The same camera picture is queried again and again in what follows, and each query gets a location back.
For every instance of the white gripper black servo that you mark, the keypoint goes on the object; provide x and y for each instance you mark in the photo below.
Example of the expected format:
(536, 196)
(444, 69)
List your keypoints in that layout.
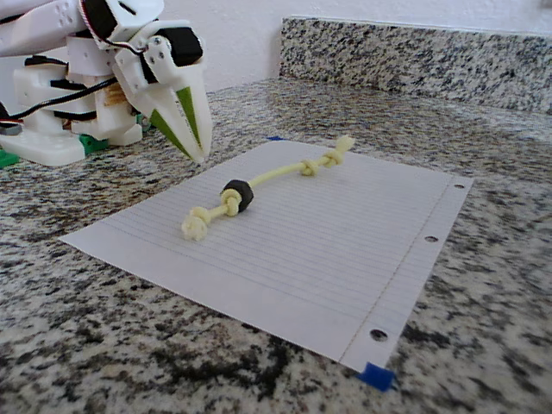
(190, 86)

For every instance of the black hex nut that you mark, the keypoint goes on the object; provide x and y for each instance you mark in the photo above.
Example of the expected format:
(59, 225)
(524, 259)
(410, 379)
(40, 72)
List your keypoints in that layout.
(241, 194)

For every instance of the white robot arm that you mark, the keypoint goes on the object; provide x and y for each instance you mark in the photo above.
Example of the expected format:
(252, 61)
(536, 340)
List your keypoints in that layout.
(43, 26)

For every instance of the wooden shim sticks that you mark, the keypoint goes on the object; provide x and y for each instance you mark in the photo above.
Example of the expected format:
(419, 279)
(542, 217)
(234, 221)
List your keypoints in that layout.
(114, 97)

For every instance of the green table clamp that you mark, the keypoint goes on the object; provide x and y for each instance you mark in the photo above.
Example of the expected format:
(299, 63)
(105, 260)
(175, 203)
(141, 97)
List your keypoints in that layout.
(92, 144)
(8, 158)

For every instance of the blue tape piece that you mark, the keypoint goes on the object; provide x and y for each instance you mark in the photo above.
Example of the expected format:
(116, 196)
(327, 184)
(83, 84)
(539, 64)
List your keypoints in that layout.
(274, 139)
(375, 375)

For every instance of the lined white paper sheet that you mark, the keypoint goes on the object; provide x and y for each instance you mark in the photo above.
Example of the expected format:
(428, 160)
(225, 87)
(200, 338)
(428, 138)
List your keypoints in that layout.
(323, 259)

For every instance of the granite backsplash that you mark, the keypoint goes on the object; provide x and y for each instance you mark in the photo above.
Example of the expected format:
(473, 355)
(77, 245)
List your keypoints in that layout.
(409, 56)

